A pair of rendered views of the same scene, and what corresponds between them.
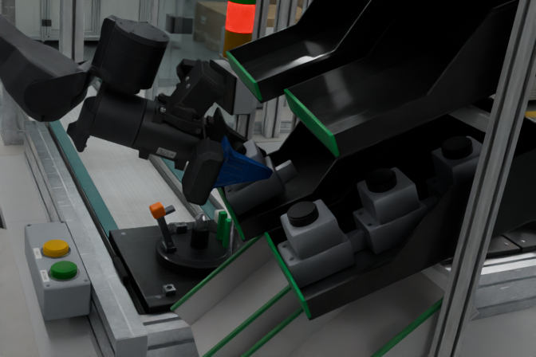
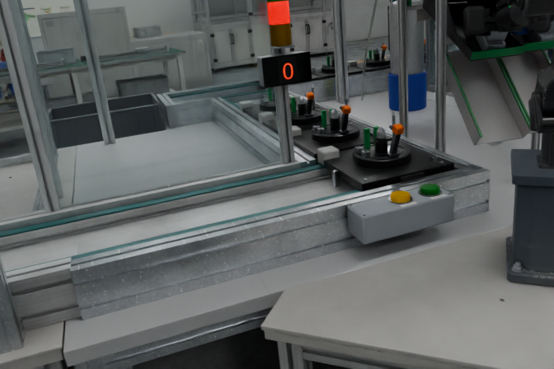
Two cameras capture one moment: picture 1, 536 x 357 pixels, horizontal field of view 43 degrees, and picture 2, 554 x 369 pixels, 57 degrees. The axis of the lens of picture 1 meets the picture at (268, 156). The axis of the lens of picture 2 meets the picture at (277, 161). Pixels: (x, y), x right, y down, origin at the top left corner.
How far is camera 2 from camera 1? 1.66 m
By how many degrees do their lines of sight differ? 74
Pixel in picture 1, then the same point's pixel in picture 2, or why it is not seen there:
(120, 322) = (471, 171)
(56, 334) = (439, 236)
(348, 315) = not seen: hidden behind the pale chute
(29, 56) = not seen: outside the picture
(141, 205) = (268, 207)
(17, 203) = (222, 296)
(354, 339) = (517, 79)
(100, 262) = (403, 186)
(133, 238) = (370, 175)
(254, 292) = (474, 107)
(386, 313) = (511, 65)
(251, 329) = (514, 100)
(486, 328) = not seen: hidden behind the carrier
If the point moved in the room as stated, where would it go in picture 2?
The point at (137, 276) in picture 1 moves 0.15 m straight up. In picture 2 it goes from (421, 169) to (420, 104)
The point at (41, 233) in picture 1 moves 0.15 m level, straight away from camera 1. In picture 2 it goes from (376, 208) to (302, 221)
